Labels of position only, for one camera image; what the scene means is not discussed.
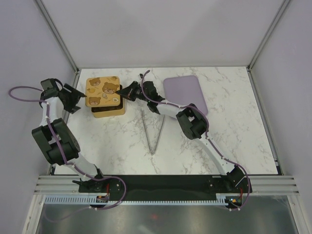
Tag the lilac plastic tray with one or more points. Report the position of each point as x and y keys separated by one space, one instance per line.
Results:
x=185 y=90

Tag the aluminium corner post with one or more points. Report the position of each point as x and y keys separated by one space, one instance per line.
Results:
x=274 y=23
x=55 y=32

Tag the aluminium frame rail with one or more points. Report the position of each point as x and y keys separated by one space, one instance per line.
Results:
x=57 y=185

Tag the gold chocolate box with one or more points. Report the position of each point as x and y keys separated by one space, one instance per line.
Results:
x=109 y=112

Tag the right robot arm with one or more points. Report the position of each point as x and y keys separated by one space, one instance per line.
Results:
x=195 y=126

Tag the right aluminium corner post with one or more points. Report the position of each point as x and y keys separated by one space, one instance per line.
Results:
x=274 y=23

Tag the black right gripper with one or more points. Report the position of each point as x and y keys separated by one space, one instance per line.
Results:
x=129 y=91

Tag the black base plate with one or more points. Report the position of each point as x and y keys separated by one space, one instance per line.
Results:
x=158 y=186

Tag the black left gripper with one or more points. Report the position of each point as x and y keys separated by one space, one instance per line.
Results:
x=75 y=95

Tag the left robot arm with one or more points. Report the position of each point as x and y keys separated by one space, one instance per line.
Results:
x=53 y=136

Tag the white slotted cable duct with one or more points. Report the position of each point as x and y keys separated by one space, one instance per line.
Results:
x=219 y=200

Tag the left aluminium corner post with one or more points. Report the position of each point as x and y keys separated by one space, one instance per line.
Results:
x=55 y=32

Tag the steel tray lid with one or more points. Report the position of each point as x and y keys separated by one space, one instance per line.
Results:
x=94 y=86

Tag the steel slotted tongs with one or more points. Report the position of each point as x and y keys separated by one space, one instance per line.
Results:
x=153 y=125

